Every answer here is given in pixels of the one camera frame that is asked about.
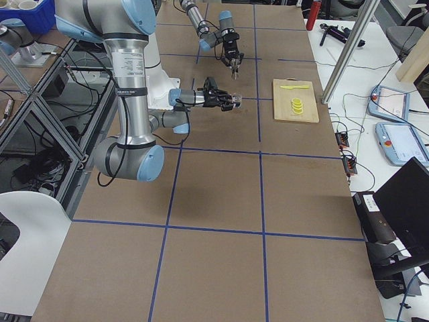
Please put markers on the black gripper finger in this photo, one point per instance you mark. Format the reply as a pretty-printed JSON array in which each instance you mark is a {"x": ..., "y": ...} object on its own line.
[
  {"x": 227, "y": 106},
  {"x": 225, "y": 96},
  {"x": 238, "y": 67},
  {"x": 232, "y": 67}
]

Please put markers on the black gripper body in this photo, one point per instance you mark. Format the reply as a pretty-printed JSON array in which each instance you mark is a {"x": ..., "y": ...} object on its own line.
[
  {"x": 212, "y": 100},
  {"x": 230, "y": 50}
]

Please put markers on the clear glass beaker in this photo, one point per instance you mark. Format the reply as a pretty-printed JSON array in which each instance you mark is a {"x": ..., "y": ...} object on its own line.
[{"x": 236, "y": 100}]

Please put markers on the steel jigger measuring cup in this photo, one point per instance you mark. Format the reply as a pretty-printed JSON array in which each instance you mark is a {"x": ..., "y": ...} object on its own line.
[{"x": 236, "y": 73}]

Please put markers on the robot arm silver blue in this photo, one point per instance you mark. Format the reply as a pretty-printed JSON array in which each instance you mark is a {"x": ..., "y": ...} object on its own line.
[
  {"x": 123, "y": 28},
  {"x": 211, "y": 35}
]

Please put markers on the wooden cutting board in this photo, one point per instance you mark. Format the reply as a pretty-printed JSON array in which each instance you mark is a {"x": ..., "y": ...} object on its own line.
[{"x": 282, "y": 109}]

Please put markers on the yellow plastic knife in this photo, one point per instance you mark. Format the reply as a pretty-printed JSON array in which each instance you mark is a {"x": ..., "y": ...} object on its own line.
[{"x": 291, "y": 87}]

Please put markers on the lemon slices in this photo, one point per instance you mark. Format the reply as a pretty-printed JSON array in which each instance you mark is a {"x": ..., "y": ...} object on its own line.
[{"x": 297, "y": 106}]

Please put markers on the red bottle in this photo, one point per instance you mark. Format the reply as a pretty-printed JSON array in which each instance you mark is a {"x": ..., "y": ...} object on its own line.
[{"x": 314, "y": 11}]

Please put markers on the black handheld tool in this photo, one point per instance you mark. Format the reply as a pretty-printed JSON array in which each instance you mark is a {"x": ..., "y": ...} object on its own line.
[{"x": 340, "y": 34}]

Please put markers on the far teach pendant tablet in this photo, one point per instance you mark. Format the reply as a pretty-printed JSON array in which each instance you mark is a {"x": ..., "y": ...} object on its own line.
[{"x": 388, "y": 103}]

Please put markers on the teach pendant tablet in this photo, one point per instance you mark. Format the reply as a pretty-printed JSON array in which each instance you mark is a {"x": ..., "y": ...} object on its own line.
[
  {"x": 388, "y": 103},
  {"x": 400, "y": 142}
]

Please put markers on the near teach pendant tablet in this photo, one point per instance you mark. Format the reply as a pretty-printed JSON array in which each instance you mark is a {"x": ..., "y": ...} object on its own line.
[{"x": 400, "y": 142}]

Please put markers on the blue storage bin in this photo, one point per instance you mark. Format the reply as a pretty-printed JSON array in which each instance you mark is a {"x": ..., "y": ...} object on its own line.
[{"x": 39, "y": 20}]

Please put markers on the black box with label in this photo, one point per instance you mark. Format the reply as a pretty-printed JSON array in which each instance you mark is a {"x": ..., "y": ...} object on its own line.
[{"x": 376, "y": 228}]

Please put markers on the black monitor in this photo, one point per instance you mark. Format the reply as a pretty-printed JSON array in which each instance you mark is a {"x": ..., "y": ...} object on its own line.
[{"x": 403, "y": 201}]

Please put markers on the white curved chair panel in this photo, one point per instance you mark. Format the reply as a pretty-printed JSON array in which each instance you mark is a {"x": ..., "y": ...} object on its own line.
[{"x": 27, "y": 266}]

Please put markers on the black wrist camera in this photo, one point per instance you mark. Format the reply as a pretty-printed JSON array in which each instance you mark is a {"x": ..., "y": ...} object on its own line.
[{"x": 210, "y": 84}]

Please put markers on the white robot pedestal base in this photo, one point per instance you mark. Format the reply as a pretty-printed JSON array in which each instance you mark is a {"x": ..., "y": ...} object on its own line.
[{"x": 158, "y": 82}]

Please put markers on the aluminium frame post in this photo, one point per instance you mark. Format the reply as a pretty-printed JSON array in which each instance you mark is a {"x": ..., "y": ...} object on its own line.
[{"x": 368, "y": 9}]

